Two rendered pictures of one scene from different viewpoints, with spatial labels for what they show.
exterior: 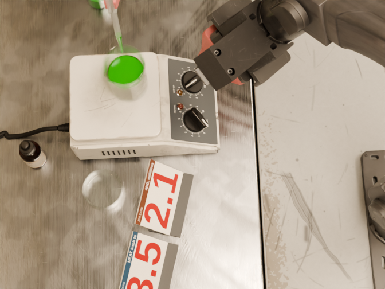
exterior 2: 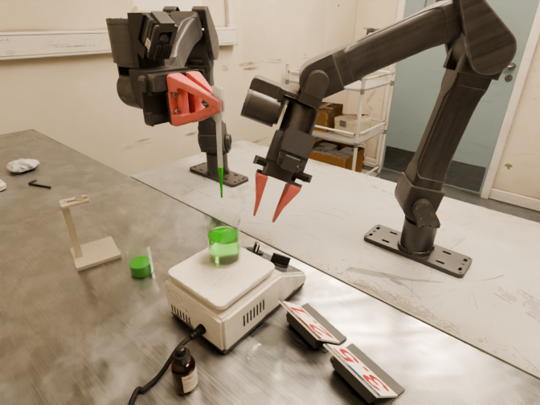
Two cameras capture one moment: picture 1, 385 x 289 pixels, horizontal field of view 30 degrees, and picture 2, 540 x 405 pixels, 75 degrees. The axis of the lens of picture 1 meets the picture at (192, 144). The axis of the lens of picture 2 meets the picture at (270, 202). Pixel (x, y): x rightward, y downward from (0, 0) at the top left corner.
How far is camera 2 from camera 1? 0.67 m
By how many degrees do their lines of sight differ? 53
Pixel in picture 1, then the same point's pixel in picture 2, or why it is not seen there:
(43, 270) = not seen: outside the picture
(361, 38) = (364, 55)
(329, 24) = (342, 65)
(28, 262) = not seen: outside the picture
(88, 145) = (233, 312)
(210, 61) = (293, 136)
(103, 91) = (211, 271)
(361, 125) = (346, 232)
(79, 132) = (221, 299)
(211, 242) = (366, 325)
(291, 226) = (385, 284)
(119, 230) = (307, 372)
